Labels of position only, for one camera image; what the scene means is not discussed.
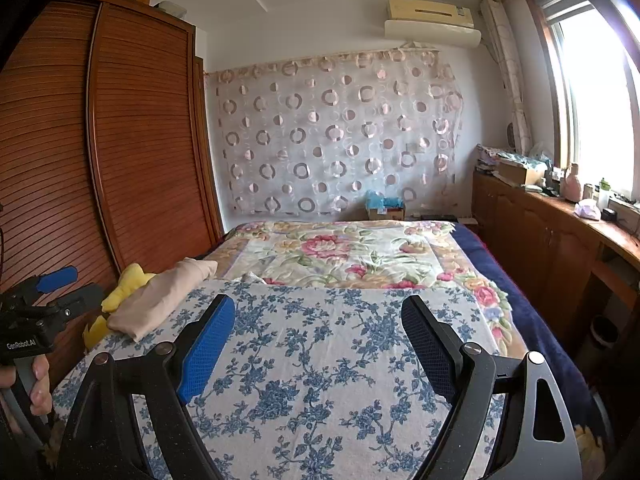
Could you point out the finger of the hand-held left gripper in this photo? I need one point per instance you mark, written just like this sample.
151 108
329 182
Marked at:
57 279
82 297

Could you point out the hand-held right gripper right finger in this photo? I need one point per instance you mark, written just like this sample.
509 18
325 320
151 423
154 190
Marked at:
425 345

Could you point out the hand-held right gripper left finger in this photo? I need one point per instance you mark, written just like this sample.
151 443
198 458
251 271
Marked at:
210 345

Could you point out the beige printed t-shirt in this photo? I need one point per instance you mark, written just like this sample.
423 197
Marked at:
160 295

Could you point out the person's left hand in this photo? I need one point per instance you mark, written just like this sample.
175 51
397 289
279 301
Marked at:
39 390

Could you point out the yellow cloth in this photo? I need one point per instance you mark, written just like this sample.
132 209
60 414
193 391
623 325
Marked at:
127 285

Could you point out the small white cloth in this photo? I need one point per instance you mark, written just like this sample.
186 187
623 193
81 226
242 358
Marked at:
253 278

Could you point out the blue floral white sheet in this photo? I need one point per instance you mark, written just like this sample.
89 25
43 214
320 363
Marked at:
310 360

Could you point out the pink floral blanket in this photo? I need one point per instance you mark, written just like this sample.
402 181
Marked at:
325 250

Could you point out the cardboard box with blue items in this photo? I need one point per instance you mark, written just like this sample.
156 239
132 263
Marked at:
385 207

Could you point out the wooden side cabinet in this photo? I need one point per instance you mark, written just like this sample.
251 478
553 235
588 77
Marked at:
535 235

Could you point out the wooden slatted wardrobe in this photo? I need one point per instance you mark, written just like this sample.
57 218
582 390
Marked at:
140 135

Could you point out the black trash bin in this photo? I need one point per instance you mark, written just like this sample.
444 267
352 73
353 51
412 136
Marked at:
603 335

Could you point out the open cardboard box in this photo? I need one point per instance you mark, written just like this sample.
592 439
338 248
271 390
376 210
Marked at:
520 174

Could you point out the stack of magazines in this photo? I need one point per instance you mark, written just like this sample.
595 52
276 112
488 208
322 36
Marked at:
487 159

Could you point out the lavender bag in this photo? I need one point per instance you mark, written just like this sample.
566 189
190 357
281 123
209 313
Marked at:
587 210

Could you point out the pink bottle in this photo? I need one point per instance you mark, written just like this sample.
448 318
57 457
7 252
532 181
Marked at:
570 187

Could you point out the small black box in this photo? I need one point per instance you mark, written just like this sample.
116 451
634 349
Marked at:
609 215

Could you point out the green-capped bottle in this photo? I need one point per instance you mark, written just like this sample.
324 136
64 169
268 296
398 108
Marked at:
604 197

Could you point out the circle-patterned sheer curtain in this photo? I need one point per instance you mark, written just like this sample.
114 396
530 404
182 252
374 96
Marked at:
325 135

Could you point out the window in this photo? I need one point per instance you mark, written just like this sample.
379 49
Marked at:
595 110

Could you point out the white box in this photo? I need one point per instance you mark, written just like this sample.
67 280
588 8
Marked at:
172 8

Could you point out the wall air conditioner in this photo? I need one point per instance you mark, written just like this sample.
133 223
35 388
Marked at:
430 25

